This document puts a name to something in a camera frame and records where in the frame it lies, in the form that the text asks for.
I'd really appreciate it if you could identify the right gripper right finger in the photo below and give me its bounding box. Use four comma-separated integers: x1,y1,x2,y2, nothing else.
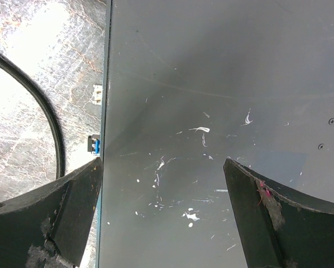
223,159,334,267

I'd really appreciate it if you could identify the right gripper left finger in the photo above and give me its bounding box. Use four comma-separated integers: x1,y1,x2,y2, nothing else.
0,157,103,267

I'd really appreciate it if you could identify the black braided cable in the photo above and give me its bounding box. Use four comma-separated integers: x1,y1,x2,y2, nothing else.
0,46,66,181

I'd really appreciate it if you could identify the dark network switch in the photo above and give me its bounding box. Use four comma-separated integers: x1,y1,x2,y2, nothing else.
97,1,334,267

